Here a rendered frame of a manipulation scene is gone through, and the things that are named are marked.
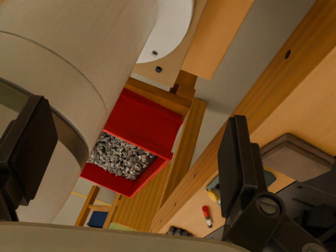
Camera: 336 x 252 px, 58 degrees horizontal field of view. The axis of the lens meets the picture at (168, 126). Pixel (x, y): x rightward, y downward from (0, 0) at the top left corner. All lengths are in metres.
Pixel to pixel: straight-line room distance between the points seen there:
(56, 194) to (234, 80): 1.55
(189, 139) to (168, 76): 1.29
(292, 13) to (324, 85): 1.02
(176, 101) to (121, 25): 0.42
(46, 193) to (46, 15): 0.12
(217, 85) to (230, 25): 1.32
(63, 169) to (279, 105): 0.35
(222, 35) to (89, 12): 0.25
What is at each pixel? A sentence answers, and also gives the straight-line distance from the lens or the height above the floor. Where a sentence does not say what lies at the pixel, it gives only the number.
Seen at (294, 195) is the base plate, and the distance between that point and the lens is 0.71.
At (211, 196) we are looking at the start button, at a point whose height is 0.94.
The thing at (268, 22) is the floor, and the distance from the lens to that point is 1.47.
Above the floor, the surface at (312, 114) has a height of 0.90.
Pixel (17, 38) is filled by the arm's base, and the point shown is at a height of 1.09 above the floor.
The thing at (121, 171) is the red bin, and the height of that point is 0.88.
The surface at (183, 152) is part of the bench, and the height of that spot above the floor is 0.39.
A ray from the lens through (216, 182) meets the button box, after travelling 0.67.
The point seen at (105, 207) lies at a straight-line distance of 3.48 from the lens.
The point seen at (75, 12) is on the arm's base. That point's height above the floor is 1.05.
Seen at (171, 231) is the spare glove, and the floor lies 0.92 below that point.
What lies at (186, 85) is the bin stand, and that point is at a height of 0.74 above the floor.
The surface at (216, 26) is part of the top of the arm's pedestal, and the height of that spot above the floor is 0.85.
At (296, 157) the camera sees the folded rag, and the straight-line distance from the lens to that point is 0.53.
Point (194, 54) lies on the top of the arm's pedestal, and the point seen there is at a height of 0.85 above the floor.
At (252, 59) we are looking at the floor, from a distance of 1.60.
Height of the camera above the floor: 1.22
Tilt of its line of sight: 34 degrees down
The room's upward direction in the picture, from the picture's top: 161 degrees counter-clockwise
